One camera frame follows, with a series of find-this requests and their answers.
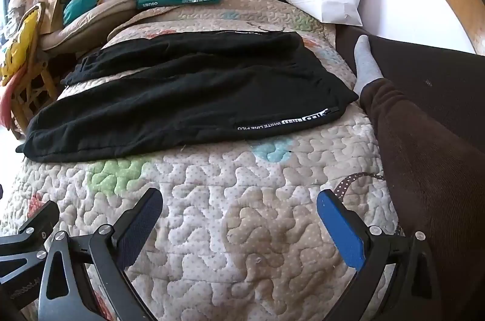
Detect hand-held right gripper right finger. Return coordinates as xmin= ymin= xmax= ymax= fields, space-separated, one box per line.
xmin=317 ymin=189 xmax=442 ymax=321

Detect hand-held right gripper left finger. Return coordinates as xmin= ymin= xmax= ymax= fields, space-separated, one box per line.
xmin=38 ymin=188 xmax=164 ymax=321

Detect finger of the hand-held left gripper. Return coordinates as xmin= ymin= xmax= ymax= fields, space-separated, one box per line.
xmin=0 ymin=200 xmax=60 ymax=286

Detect black pants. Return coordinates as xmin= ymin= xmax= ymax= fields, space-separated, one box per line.
xmin=15 ymin=30 xmax=360 ymax=163

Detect brown polka-dot ribbon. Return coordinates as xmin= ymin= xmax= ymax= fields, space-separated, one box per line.
xmin=333 ymin=172 xmax=383 ymax=200

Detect quilted patchwork blanket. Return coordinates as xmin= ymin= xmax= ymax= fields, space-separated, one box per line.
xmin=0 ymin=0 xmax=402 ymax=321

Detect person's brown trouser leg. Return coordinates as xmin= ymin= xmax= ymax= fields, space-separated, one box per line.
xmin=358 ymin=78 xmax=485 ymax=321

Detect yellow wooden chair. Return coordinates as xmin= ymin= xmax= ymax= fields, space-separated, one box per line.
xmin=2 ymin=59 xmax=61 ymax=140

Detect person's grey sock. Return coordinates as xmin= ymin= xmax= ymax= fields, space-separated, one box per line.
xmin=353 ymin=35 xmax=385 ymax=94

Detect yellow plush toy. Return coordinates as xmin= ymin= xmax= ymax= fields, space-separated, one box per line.
xmin=0 ymin=3 xmax=42 ymax=87

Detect beige seat cushion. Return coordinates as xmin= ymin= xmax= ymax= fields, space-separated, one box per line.
xmin=40 ymin=0 xmax=139 ymax=52

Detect teal cloth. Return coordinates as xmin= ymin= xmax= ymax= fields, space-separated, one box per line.
xmin=62 ymin=0 xmax=125 ymax=27

